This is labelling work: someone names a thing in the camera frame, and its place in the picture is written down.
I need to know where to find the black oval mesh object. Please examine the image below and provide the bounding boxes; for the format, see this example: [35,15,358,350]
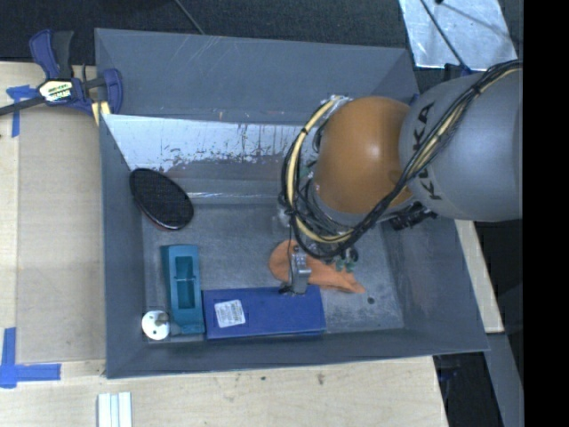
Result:
[128,167,196,232]

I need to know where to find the blue box with white label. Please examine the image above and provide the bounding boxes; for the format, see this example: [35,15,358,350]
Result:
[201,284,328,342]

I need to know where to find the white round knob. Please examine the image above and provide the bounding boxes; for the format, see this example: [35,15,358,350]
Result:
[140,310,172,342]

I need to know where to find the orange cloth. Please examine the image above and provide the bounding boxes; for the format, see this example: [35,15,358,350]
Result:
[268,238,367,296]

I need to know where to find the grey metal bin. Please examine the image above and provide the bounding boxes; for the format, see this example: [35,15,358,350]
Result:
[93,27,491,380]

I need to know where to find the pale wood board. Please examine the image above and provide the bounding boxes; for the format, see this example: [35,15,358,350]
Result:
[15,63,108,366]

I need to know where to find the black cylinder on white bracket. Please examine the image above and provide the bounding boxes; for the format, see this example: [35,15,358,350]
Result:
[389,201,439,232]

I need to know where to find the teal plastic block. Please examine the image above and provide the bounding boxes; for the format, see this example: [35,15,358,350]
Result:
[159,243,207,338]

